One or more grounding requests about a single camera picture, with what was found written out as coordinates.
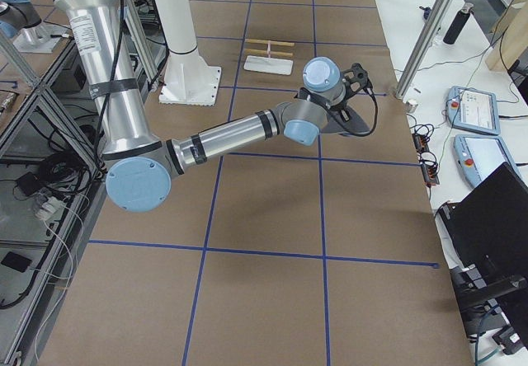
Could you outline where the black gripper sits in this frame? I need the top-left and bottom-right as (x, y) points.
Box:
(325, 101), (353, 124)

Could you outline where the grey blue towel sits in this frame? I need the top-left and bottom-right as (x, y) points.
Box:
(321, 110), (370, 136)

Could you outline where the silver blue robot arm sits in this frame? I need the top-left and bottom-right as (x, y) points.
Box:
(1, 0), (69, 54)
(54, 0), (367, 212)

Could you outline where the white wooden towel rack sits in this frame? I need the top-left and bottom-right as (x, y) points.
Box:
(243, 39), (295, 76)

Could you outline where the small metal cylinder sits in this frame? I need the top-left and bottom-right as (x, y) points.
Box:
(405, 99), (418, 114)

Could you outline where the upper blue teach pendant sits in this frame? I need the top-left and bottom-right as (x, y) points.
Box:
(446, 86), (500, 135)

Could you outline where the blue teach pendant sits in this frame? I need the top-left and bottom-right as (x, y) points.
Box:
(454, 134), (520, 188)
(446, 86), (500, 135)

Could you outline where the black water bottle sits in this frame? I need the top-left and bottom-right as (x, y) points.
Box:
(443, 2), (474, 45)

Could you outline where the lower blue teach pendant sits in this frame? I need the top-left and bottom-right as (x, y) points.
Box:
(454, 134), (520, 188)

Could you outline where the black laptop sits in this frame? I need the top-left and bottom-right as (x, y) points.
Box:
(439, 162), (527, 336)

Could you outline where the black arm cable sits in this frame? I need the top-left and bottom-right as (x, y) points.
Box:
(325, 85), (379, 137)

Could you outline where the white pedestal column base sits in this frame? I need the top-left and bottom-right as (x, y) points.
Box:
(155, 0), (222, 106)

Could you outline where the aluminium frame post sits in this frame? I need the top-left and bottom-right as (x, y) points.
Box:
(395, 0), (452, 100)

